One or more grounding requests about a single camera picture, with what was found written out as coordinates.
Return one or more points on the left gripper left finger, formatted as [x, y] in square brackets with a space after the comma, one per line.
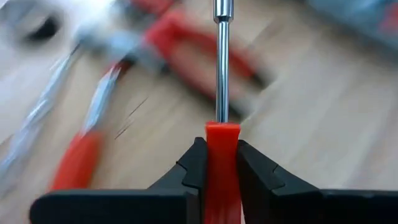
[124, 208]

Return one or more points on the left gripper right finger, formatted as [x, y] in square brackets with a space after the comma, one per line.
[295, 208]

